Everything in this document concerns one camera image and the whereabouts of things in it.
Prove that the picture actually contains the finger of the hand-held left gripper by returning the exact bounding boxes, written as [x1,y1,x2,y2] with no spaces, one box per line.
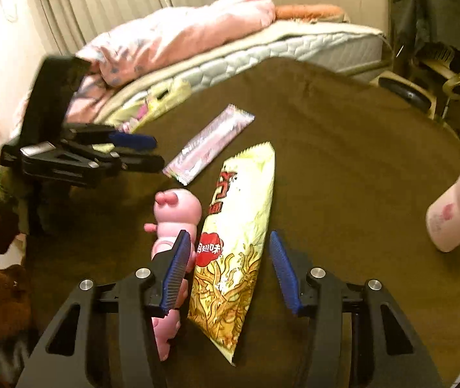
[66,123,159,150]
[62,139,166,174]

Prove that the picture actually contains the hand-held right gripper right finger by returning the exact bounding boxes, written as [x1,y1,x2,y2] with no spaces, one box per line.
[269,230,443,388]

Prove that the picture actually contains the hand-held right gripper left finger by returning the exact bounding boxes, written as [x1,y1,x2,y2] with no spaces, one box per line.
[15,230,192,388]

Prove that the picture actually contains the yellow plastic bag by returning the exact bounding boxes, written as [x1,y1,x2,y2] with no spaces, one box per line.
[101,79,192,134]

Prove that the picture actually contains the yellow snack bag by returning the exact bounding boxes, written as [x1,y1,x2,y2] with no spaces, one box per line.
[187,141,276,366]

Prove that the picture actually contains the pink long wrapper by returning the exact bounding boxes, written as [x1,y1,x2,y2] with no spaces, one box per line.
[162,104,255,187]

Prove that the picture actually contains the pink caterpillar toy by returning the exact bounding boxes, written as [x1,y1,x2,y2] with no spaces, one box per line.
[144,188,203,360]

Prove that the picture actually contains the pink deer print duvet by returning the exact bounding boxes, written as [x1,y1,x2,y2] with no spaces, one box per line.
[9,0,276,138]

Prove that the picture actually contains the beige curtains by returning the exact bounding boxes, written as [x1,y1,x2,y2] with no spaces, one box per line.
[32,0,251,55]

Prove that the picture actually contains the pink white cup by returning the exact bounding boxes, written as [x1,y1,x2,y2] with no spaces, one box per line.
[425,165,460,253]

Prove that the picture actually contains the white quilted mattress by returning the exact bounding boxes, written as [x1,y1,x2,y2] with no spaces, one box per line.
[104,32,384,126]

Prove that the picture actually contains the orange pillow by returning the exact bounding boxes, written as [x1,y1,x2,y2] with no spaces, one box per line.
[274,4,343,21]

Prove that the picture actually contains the black round stool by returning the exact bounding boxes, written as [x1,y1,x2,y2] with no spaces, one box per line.
[378,76,431,108]

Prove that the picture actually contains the beige chair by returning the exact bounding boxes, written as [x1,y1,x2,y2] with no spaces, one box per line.
[412,44,460,120]

